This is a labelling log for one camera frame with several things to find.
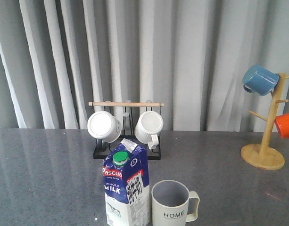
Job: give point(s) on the blue white milk carton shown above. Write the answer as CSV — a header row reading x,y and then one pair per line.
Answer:
x,y
126,185

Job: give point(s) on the grey white curtain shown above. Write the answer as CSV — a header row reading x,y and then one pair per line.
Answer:
x,y
57,55

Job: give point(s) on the orange mug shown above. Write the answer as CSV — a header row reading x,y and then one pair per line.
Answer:
x,y
282,125

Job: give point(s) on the black wire mug rack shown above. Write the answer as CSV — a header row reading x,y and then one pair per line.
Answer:
x,y
102,149

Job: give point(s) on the white HOME mug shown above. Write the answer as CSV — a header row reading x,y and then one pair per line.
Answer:
x,y
173,204

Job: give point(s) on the white smooth mug on rack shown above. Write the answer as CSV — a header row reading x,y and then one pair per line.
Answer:
x,y
103,125

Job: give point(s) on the white ribbed mug on rack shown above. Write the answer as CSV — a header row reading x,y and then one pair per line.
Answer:
x,y
148,127

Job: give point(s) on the wooden mug tree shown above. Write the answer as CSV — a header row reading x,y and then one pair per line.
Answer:
x,y
262,155

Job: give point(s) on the blue mug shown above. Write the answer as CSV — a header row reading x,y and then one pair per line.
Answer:
x,y
260,80

